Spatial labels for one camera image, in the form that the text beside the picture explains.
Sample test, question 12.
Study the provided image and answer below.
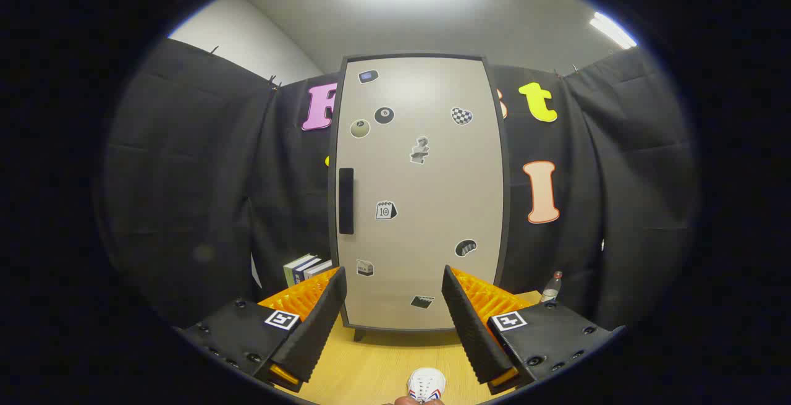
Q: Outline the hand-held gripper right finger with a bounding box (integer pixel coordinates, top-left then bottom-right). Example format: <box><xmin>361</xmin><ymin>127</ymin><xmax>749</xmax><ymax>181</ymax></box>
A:
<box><xmin>441</xmin><ymin>265</ymin><xmax>626</xmax><ymax>395</ymax></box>

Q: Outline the black door handle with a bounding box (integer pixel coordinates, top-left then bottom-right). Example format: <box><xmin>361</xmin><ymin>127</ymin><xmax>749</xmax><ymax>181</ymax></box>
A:
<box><xmin>338</xmin><ymin>168</ymin><xmax>355</xmax><ymax>236</ymax></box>

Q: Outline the clear plastic bottle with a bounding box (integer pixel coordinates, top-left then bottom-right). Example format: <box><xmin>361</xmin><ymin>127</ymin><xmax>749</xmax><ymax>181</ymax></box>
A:
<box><xmin>540</xmin><ymin>271</ymin><xmax>564</xmax><ymax>304</ymax></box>

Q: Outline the blue spine book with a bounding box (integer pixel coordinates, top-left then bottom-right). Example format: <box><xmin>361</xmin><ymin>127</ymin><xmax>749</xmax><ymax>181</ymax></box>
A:
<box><xmin>293</xmin><ymin>258</ymin><xmax>325</xmax><ymax>285</ymax></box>

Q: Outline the dark grey shoe cabinet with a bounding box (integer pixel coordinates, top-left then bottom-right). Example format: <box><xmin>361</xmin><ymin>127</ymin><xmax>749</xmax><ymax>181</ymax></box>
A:
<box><xmin>327</xmin><ymin>53</ymin><xmax>513</xmax><ymax>342</ymax></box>

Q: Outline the white canvas shoe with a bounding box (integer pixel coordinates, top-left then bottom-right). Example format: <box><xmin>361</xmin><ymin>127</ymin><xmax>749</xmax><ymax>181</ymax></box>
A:
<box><xmin>407</xmin><ymin>367</ymin><xmax>447</xmax><ymax>403</ymax></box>

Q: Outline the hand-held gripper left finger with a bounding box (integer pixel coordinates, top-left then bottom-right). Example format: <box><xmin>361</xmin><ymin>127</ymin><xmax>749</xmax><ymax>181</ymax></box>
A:
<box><xmin>179</xmin><ymin>266</ymin><xmax>348</xmax><ymax>393</ymax></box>

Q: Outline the green spine book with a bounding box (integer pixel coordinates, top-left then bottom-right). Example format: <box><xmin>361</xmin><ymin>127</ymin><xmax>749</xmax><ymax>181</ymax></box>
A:
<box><xmin>283</xmin><ymin>254</ymin><xmax>317</xmax><ymax>288</ymax></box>

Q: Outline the small ceiling light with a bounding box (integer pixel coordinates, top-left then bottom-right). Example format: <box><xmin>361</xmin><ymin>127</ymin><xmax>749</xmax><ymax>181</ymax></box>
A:
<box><xmin>588</xmin><ymin>12</ymin><xmax>638</xmax><ymax>49</ymax></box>

